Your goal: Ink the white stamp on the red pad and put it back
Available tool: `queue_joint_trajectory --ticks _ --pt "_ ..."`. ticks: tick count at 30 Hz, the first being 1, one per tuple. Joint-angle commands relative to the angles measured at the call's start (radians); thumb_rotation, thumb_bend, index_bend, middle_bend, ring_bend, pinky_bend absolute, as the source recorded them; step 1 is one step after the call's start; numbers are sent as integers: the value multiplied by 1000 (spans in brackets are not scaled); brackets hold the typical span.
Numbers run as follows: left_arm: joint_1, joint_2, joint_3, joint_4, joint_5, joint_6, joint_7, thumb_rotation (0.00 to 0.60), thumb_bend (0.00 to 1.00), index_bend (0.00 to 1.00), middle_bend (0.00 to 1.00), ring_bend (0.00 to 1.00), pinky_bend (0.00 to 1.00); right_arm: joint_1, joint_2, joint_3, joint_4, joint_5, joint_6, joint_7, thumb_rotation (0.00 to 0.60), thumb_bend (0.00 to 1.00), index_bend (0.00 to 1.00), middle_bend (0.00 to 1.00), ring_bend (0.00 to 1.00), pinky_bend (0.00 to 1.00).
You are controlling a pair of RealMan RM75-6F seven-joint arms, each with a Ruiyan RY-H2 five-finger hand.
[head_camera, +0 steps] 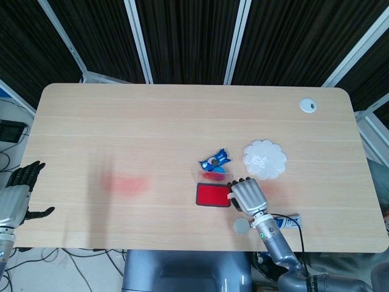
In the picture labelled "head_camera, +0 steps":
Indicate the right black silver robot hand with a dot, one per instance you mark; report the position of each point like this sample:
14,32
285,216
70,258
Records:
249,196

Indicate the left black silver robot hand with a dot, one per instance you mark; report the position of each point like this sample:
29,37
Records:
13,200

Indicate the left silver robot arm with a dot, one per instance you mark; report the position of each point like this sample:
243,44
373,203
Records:
4,246

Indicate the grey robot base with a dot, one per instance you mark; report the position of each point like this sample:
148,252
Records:
182,270

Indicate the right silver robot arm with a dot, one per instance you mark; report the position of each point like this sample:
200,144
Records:
276,243

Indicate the white round jar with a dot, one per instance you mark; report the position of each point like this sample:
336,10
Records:
241,226

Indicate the red ink pad box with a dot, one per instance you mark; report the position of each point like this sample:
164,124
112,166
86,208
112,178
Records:
211,196

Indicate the blue round disc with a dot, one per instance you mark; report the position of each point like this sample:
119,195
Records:
221,169

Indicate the white flower-shaped plastic dish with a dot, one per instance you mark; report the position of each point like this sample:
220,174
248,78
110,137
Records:
264,159

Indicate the blue white toothpaste tube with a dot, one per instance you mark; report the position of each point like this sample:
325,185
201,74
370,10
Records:
290,223

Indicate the blue cookie packet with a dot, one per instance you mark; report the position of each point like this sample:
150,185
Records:
214,159

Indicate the black box device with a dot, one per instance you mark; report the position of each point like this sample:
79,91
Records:
10,130

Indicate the black mesh bin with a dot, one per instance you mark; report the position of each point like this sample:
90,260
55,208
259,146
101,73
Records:
264,267

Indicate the white partition frame post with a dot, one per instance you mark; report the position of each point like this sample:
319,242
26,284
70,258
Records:
62,36
139,42
16,97
373,134
238,39
355,51

